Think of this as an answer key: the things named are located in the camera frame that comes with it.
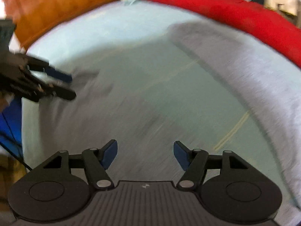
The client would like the grey garment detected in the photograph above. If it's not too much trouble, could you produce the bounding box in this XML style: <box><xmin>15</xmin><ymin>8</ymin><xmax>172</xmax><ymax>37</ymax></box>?
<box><xmin>38</xmin><ymin>19</ymin><xmax>301</xmax><ymax>226</ymax></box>

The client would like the wooden headboard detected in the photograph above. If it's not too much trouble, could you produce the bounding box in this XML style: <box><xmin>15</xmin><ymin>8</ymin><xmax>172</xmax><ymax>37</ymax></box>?
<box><xmin>2</xmin><ymin>0</ymin><xmax>117</xmax><ymax>50</ymax></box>

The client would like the black tripod stand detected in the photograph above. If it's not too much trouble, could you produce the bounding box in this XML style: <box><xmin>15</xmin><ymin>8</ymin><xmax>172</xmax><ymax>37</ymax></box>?
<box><xmin>1</xmin><ymin>113</ymin><xmax>33</xmax><ymax>171</ymax></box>

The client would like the light green checked bedsheet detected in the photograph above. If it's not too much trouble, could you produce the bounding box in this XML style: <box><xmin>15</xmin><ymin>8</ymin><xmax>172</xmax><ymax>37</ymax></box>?
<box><xmin>21</xmin><ymin>0</ymin><xmax>297</xmax><ymax>208</ymax></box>

